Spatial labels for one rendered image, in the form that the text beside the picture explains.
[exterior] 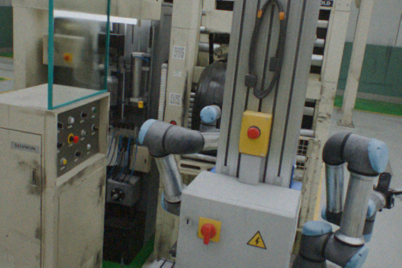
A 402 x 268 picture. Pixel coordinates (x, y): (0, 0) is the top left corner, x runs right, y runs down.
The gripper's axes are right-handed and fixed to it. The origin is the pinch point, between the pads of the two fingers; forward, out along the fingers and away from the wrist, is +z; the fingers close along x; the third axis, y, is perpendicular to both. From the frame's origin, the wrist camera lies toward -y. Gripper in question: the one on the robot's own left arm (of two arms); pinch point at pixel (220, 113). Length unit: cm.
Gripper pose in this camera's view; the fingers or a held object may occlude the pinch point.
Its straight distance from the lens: 233.4
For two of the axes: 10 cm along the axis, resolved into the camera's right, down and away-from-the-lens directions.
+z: 2.3, -0.9, 9.7
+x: -9.7, -1.5, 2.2
